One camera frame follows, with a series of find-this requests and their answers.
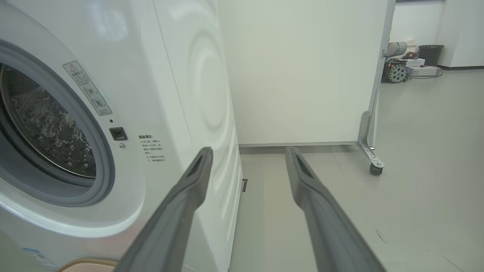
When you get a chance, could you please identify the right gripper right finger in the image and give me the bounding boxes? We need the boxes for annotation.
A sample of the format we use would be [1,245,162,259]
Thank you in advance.
[284,146,386,272]

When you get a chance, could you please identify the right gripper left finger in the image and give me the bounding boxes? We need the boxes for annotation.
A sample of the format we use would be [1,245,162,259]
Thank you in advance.
[113,146,214,272]

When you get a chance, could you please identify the cream perforated laundry basket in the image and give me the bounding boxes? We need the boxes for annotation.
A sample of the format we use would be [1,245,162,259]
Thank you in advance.
[56,257,121,272]

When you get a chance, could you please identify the grey rubber door gasket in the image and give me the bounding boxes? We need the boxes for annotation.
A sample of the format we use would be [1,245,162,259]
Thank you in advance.
[0,39,116,208]

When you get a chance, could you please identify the black door latch socket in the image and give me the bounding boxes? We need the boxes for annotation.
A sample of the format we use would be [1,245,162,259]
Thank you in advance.
[109,127,128,141]

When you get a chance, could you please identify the white front-load washing machine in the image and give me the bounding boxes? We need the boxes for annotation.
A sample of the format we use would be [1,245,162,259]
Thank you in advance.
[0,0,245,272]

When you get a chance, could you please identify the metal panel leg with caster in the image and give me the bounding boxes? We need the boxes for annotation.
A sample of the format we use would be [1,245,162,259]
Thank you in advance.
[357,111,386,176]

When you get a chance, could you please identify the blue energy label sticker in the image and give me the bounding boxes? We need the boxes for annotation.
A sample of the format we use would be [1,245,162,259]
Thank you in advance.
[22,247,59,271]

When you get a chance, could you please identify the steel washer drum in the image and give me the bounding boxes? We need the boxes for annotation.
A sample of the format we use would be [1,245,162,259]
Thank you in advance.
[0,63,97,179]

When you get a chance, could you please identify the white partition panel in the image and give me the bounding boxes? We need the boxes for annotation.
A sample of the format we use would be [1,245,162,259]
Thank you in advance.
[217,0,396,147]

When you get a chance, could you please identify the grey warning sticker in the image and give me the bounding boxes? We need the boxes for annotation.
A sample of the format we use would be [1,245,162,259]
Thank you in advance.
[62,60,113,116]

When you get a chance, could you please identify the white flat boxes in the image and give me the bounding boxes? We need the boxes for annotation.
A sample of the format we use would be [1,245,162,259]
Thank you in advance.
[406,57,442,78]

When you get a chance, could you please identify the grey cylinder device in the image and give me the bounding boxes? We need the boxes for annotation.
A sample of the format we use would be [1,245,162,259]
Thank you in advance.
[386,41,408,57]

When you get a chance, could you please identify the black waste bin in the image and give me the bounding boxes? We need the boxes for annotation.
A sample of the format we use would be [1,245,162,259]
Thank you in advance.
[418,44,445,67]

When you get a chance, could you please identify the wheeled robot base with cables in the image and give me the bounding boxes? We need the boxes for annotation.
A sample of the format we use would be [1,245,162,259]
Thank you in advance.
[382,58,409,84]

